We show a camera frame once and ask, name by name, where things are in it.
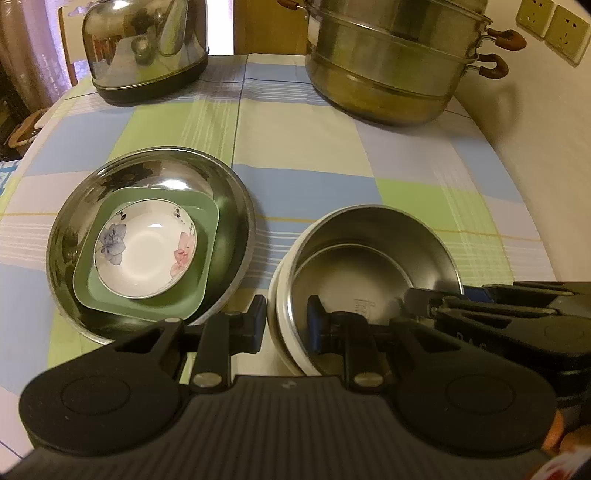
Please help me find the wooden chair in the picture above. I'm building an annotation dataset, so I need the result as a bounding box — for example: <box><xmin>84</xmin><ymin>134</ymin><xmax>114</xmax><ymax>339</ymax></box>
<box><xmin>58</xmin><ymin>4</ymin><xmax>80</xmax><ymax>88</ymax></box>

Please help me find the stainless steel kettle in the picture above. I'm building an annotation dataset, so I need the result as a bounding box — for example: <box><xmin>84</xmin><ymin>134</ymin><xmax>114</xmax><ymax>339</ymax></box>
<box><xmin>82</xmin><ymin>0</ymin><xmax>209</xmax><ymax>107</ymax></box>

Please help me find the small floral ceramic dish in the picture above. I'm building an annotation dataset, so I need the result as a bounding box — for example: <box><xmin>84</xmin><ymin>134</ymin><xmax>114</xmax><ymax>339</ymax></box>
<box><xmin>93</xmin><ymin>198</ymin><xmax>199</xmax><ymax>298</ymax></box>

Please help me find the stainless steel bowl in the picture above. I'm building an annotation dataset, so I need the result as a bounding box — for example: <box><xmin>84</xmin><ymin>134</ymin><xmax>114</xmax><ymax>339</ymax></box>
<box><xmin>283</xmin><ymin>205</ymin><xmax>465</xmax><ymax>370</ymax></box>

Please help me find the large stainless steel basin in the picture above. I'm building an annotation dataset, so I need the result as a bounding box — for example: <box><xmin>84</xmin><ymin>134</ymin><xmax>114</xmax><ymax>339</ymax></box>
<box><xmin>45</xmin><ymin>147</ymin><xmax>256</xmax><ymax>344</ymax></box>

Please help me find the wall socket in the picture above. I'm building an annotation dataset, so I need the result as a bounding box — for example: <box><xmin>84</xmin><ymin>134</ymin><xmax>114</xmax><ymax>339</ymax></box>
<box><xmin>545</xmin><ymin>4</ymin><xmax>591</xmax><ymax>65</ymax></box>
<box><xmin>516</xmin><ymin>0</ymin><xmax>556</xmax><ymax>40</ymax></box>

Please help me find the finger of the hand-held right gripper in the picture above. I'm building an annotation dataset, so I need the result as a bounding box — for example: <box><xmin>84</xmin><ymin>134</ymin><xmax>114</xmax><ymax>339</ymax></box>
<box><xmin>464</xmin><ymin>280</ymin><xmax>591</xmax><ymax>306</ymax></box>
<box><xmin>404</xmin><ymin>287</ymin><xmax>491</xmax><ymax>319</ymax></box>

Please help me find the pastel checked tablecloth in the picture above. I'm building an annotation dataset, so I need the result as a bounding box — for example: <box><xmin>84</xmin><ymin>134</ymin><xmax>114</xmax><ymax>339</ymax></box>
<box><xmin>0</xmin><ymin>53</ymin><xmax>559</xmax><ymax>462</ymax></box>

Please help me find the pink sheer curtain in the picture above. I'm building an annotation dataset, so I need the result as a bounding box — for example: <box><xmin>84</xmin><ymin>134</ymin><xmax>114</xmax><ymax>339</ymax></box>
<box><xmin>0</xmin><ymin>0</ymin><xmax>61</xmax><ymax>116</ymax></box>

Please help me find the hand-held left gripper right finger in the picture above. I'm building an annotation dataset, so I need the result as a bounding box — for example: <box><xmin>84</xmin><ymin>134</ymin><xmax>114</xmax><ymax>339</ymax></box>
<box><xmin>307</xmin><ymin>296</ymin><xmax>465</xmax><ymax>392</ymax></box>

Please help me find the stainless steel steamer pot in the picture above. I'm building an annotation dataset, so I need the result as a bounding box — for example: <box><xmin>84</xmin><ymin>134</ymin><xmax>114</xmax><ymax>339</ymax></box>
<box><xmin>277</xmin><ymin>0</ymin><xmax>527</xmax><ymax>127</ymax></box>

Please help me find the person's right hand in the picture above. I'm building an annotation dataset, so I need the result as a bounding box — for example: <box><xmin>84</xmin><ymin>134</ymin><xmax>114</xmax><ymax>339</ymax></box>
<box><xmin>542</xmin><ymin>408</ymin><xmax>591</xmax><ymax>462</ymax></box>

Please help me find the green square plate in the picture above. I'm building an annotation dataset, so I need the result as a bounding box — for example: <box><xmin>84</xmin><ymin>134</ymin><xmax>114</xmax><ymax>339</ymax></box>
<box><xmin>73</xmin><ymin>186</ymin><xmax>219</xmax><ymax>319</ymax></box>

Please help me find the blue checked cloth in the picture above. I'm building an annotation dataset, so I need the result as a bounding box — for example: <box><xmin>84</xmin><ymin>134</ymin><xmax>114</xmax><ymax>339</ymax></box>
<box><xmin>0</xmin><ymin>159</ymin><xmax>24</xmax><ymax>197</ymax></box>

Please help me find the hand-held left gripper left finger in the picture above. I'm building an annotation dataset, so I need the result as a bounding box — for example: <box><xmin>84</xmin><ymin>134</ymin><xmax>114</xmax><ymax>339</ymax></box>
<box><xmin>110</xmin><ymin>295</ymin><xmax>269</xmax><ymax>393</ymax></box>

